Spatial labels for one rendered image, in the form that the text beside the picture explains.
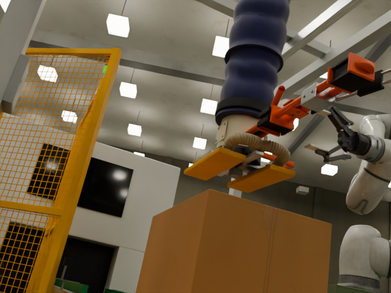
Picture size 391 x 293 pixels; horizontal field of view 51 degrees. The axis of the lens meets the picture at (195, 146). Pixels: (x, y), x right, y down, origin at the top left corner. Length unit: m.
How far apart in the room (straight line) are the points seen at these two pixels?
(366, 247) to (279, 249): 0.69
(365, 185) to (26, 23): 2.04
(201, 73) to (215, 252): 9.83
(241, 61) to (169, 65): 9.30
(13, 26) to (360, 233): 2.13
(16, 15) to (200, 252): 1.99
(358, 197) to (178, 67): 9.52
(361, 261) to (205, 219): 0.87
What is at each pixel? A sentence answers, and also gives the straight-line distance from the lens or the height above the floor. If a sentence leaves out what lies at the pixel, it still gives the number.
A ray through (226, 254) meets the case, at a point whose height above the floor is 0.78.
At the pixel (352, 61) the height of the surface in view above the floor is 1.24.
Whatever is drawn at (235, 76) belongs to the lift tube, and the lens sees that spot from 1.59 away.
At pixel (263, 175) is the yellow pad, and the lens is 1.46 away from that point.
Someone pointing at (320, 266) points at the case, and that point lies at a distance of 1.26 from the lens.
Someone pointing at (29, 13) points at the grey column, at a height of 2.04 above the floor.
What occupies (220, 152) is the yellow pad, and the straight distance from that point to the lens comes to 1.31.
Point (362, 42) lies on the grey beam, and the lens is 4.10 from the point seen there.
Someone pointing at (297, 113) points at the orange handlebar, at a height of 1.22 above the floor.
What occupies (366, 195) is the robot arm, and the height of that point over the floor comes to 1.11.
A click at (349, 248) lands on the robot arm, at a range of 1.83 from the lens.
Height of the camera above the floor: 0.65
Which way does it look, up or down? 21 degrees up
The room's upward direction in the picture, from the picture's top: 11 degrees clockwise
